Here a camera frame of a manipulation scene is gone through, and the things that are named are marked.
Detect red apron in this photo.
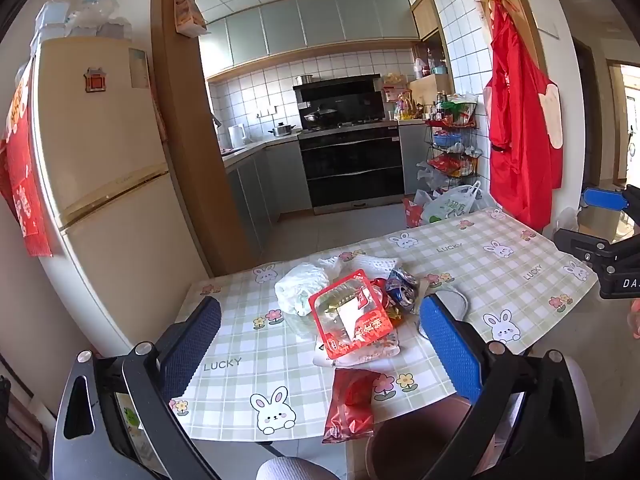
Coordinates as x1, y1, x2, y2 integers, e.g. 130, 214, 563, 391
487, 0, 563, 231

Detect cream refrigerator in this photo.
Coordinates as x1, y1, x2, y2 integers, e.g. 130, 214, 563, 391
30, 37, 211, 356

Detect hanging paper gift bag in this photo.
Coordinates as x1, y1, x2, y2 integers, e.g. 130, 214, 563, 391
172, 0, 211, 38

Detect black wire storage rack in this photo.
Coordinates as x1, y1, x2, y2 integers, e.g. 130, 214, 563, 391
417, 102, 483, 196

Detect red fridge magnet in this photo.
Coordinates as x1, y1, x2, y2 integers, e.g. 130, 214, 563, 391
82, 66, 107, 93

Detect clear plastic container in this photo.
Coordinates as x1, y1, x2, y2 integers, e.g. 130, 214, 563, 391
285, 310, 321, 341

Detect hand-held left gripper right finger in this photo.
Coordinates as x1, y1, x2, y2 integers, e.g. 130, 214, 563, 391
419, 293, 588, 480

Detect crushed blue can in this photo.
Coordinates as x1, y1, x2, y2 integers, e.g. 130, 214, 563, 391
385, 267, 421, 313

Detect grey base cabinet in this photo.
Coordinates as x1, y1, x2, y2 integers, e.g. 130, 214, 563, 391
399, 124, 432, 196

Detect black range hood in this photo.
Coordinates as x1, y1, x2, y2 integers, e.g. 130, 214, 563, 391
292, 74, 385, 111

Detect red hanging banner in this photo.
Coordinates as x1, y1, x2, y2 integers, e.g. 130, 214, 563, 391
0, 60, 53, 258

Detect wooden shelf cabinet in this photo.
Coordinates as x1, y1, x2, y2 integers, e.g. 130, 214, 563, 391
410, 0, 453, 96

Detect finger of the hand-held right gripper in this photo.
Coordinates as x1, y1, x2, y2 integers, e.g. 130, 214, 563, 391
581, 185, 640, 212
554, 228, 616, 268

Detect group of condiment bottles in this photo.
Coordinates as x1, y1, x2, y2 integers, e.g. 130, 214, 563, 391
382, 72, 431, 122

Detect person's left leg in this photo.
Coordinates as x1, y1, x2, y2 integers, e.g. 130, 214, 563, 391
257, 455, 326, 480

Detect paper note on fridge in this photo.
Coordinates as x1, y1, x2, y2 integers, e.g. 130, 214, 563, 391
129, 47, 150, 90

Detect brown trash bin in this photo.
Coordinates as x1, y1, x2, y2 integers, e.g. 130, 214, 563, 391
365, 395, 496, 480

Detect crushed red can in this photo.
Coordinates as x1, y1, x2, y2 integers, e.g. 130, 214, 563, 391
370, 280, 398, 323

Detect wooden door frame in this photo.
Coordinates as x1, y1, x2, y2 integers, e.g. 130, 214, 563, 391
606, 59, 640, 188

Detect white plastic bag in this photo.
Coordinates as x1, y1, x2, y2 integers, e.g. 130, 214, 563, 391
555, 207, 581, 233
274, 262, 333, 317

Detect white foam fruit net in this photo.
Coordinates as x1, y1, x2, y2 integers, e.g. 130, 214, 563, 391
350, 254, 401, 281

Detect red snack wrapper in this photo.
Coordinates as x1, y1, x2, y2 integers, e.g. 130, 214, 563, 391
321, 367, 381, 445

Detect grey wall cabinets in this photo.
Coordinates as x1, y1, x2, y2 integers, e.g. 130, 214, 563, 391
202, 0, 421, 78

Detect cardboard box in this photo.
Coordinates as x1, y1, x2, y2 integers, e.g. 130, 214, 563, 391
575, 207, 621, 237

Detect white plastic box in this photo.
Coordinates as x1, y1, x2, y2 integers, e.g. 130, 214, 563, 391
34, 1, 68, 41

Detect black built-in stove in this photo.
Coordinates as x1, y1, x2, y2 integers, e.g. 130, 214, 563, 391
297, 122, 406, 216

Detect checked rabbit tablecloth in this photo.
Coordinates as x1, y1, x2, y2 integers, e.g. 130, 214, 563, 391
170, 207, 598, 443

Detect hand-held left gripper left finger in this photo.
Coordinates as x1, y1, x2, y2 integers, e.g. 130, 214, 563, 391
52, 296, 223, 480

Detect black wok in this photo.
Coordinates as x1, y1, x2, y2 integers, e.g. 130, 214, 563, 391
302, 106, 338, 126

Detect grey base cabinets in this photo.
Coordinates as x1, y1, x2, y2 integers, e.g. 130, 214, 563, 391
222, 137, 313, 261

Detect white green shopping bag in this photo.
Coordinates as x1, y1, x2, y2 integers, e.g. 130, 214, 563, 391
417, 180, 483, 226

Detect red plastic food tray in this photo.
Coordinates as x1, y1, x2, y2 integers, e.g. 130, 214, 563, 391
308, 269, 388, 361

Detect red bag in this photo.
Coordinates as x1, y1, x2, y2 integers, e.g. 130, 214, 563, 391
402, 197, 426, 228

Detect clear plastic bag bundle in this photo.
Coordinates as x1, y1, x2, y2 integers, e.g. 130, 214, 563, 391
65, 0, 133, 41

